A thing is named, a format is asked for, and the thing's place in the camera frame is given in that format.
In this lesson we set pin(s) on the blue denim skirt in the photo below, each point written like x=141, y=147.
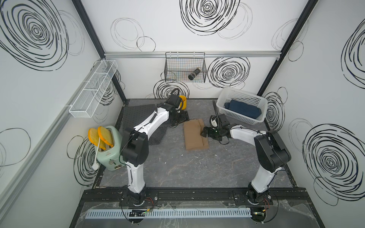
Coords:
x=243, y=109

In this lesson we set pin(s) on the white wire wall shelf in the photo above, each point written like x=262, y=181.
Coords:
x=93, y=91

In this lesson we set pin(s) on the right toast slice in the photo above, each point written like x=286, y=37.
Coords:
x=106, y=136

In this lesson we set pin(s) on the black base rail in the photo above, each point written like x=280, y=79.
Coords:
x=154, y=196

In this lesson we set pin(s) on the yellow mug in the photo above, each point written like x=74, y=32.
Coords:
x=183, y=103

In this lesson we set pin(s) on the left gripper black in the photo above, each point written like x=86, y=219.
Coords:
x=184, y=117

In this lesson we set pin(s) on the white perforated plastic basket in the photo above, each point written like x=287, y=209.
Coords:
x=230, y=94

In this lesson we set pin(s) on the dark cylindrical bottle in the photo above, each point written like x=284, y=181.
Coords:
x=194, y=74

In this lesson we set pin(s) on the mint green toaster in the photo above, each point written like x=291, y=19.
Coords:
x=110, y=157

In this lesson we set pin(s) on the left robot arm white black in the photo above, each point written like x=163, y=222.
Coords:
x=135, y=147

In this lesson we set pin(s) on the tan brown skirt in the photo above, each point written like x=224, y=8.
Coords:
x=192, y=135

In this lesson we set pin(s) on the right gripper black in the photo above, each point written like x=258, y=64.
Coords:
x=209, y=135

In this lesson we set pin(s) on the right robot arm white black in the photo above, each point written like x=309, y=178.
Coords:
x=272, y=153

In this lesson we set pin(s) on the dark perforated mat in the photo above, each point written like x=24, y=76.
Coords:
x=134, y=115

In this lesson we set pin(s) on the left toast slice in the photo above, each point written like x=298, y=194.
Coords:
x=94, y=138

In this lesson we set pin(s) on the black wire wall basket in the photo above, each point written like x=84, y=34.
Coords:
x=178, y=65

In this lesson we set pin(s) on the toast slice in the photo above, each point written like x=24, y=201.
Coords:
x=94, y=138
x=106, y=136

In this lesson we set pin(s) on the white slotted cable duct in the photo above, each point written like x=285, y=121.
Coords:
x=169, y=213

